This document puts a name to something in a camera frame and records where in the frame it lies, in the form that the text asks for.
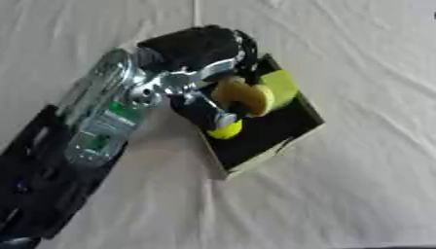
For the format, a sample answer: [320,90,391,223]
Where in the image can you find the cardboard box with black inside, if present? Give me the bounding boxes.
[194,53,327,181]

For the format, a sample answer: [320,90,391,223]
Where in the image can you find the small yellow ball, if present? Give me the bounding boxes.
[205,119,244,140]

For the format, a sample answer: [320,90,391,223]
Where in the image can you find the yellow-green block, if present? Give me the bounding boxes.
[259,69,300,111]

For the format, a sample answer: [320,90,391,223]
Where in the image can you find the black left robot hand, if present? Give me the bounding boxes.
[134,24,263,131]

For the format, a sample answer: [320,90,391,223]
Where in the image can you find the pale yellow round toy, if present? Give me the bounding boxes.
[209,76,276,118]

